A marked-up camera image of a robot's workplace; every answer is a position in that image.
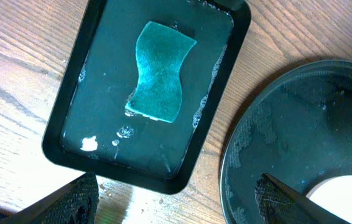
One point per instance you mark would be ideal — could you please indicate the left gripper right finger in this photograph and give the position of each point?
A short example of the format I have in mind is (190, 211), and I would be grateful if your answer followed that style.
(279, 203)

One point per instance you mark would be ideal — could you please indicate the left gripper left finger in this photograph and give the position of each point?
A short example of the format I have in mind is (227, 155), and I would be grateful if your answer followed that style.
(76, 203)

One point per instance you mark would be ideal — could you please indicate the white plate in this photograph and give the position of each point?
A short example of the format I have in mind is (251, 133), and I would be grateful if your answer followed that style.
(335, 196)

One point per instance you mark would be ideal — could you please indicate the green yellow sponge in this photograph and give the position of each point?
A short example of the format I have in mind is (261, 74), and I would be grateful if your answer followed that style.
(160, 52)

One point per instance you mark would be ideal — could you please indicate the black round tray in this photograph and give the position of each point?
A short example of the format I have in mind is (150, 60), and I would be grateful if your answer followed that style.
(298, 129)

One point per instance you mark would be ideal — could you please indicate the black rectangular tray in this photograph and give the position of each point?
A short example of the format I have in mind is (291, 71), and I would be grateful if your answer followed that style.
(89, 128)

